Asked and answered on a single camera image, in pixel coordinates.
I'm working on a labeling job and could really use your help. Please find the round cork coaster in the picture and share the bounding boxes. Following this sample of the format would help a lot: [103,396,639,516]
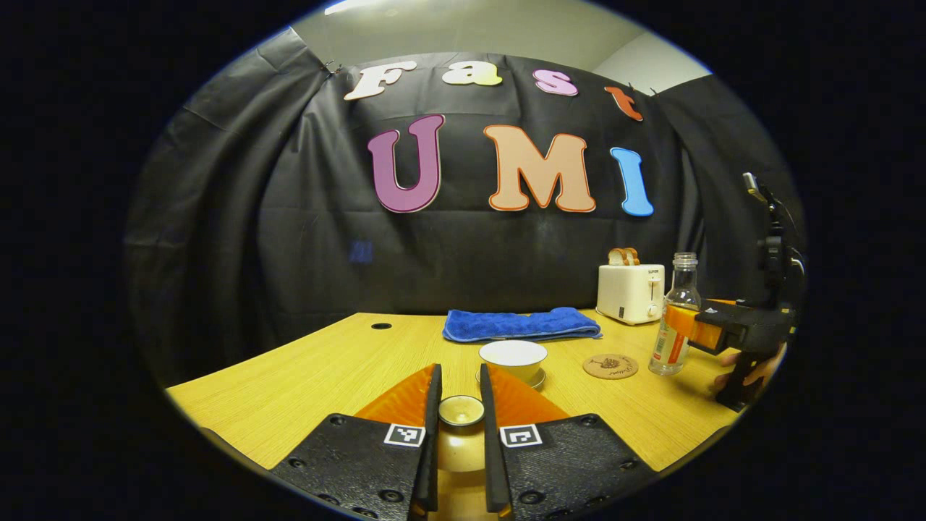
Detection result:
[583,353,640,380]

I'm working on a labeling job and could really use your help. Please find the cream yellow teacup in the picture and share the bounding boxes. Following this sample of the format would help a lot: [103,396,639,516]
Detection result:
[479,340,548,384]

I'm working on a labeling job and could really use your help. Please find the clear water bottle orange label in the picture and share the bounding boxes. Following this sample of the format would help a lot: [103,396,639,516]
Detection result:
[649,253,702,376]

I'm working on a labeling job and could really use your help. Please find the cream yellow teacup lid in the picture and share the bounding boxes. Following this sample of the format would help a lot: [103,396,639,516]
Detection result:
[436,394,487,475]

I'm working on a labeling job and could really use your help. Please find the blue folded towel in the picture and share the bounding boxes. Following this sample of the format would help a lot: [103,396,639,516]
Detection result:
[443,308,603,344]

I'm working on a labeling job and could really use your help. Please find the black backdrop cloth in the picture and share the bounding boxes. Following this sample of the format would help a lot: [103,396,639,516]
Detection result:
[123,29,804,384]

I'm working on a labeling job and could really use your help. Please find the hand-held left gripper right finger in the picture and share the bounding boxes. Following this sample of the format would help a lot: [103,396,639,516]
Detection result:
[480,363,658,521]

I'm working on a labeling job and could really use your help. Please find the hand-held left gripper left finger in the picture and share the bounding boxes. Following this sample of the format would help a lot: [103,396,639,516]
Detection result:
[269,363,443,521]

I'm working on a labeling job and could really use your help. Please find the white toaster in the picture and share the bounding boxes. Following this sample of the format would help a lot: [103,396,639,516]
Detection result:
[597,263,666,326]

